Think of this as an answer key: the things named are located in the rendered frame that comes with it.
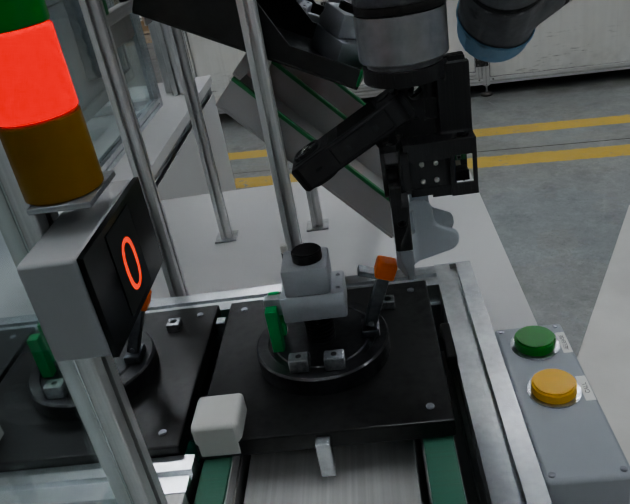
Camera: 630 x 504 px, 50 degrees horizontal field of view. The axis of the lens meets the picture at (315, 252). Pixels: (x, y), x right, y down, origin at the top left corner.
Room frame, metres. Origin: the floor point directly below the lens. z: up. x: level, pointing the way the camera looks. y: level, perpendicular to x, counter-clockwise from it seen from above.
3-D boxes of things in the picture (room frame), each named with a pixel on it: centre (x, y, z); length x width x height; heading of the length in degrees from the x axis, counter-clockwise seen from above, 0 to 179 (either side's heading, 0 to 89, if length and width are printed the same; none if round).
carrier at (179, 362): (0.62, 0.26, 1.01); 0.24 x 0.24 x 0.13; 83
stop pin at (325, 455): (0.46, 0.02, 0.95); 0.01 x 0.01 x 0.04; 83
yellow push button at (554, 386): (0.47, -0.19, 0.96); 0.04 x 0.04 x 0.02
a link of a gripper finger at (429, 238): (0.56, -0.10, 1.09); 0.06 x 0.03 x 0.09; 83
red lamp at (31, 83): (0.41, 0.15, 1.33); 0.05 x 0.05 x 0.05
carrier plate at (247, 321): (0.59, 0.01, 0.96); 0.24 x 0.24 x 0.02; 83
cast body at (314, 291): (0.59, 0.02, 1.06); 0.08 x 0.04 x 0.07; 83
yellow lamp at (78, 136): (0.41, 0.15, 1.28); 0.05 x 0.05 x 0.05
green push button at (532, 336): (0.54, -0.20, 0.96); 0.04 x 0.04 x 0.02
